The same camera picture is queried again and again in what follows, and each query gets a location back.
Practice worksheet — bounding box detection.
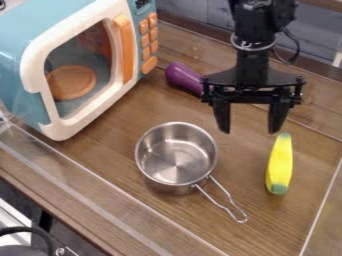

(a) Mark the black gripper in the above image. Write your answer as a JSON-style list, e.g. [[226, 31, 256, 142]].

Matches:
[[201, 42, 306, 134]]

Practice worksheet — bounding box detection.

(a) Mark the yellow toy banana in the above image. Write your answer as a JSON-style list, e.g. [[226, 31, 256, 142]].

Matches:
[[265, 133, 293, 195]]

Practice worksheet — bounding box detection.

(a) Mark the silver pot with wire handle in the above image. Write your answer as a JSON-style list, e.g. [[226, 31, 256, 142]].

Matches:
[[135, 122, 249, 224]]

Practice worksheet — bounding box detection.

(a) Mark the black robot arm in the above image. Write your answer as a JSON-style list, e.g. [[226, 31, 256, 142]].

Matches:
[[202, 0, 305, 133]]

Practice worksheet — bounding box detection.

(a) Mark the purple toy eggplant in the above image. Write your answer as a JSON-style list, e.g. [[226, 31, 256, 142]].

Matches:
[[165, 62, 204, 98]]

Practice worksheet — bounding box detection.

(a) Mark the orange microwave turntable plate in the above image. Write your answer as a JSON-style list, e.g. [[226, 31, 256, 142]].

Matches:
[[47, 65, 97, 100]]

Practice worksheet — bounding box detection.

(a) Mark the blue toy microwave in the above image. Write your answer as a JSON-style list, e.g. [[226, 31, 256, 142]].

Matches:
[[0, 0, 159, 141]]

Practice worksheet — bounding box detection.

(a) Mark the clear acrylic barrier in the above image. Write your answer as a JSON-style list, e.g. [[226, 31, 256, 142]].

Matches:
[[0, 111, 229, 256]]

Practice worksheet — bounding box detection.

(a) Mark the black cable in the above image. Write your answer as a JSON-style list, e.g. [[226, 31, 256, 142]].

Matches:
[[0, 226, 55, 256]]

